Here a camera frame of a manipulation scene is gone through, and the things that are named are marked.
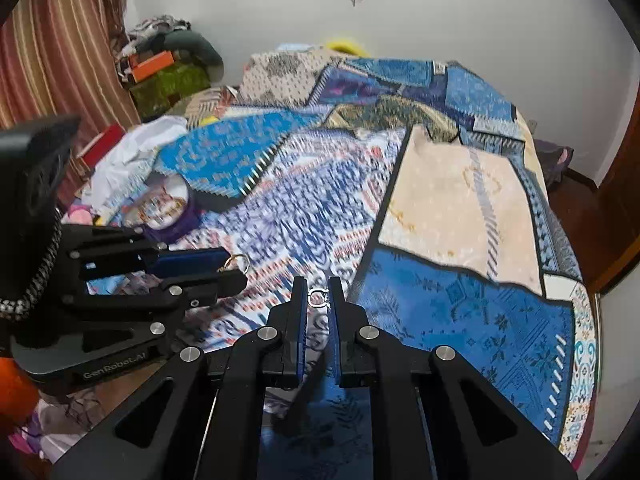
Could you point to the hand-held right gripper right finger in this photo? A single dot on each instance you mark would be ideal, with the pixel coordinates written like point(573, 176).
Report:
point(334, 332)

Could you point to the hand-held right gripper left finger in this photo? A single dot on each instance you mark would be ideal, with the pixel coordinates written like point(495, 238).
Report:
point(301, 332)

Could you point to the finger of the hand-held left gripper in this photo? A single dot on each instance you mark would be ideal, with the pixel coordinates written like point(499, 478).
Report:
point(210, 287)
point(190, 262)

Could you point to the purple heart-shaped tin box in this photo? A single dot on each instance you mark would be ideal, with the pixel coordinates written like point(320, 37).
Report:
point(189, 216)

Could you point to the person's left hand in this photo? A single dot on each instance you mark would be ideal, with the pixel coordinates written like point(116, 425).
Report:
point(17, 390)

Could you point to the pink plush toy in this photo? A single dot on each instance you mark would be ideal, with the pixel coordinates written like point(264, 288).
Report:
point(80, 214)

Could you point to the red box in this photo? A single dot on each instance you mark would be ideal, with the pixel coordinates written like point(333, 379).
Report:
point(102, 142)

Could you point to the white crumpled cloth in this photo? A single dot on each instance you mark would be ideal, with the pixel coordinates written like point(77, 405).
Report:
point(130, 155)

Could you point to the brown striped curtain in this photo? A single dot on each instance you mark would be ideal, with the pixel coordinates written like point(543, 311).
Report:
point(55, 45)

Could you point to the orange box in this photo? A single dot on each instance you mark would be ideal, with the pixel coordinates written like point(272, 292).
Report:
point(150, 66)

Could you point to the green patterned cloth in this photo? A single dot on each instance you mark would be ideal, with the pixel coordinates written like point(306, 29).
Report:
point(170, 85)

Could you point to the blue patchwork blanket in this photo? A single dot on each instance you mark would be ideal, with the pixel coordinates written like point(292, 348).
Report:
point(450, 200)

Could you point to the pile of clothes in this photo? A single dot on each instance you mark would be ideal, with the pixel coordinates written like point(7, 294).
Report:
point(170, 35)

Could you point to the cartoon printed sheet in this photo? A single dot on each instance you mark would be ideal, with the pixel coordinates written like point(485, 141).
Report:
point(65, 425)

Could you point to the yellow plastic object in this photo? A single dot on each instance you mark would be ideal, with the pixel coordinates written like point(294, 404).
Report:
point(347, 45)

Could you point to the dark cloth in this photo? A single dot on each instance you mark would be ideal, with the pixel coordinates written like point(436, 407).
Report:
point(555, 162)

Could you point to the brown wooden door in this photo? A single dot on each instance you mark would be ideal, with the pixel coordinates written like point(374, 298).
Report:
point(620, 200)

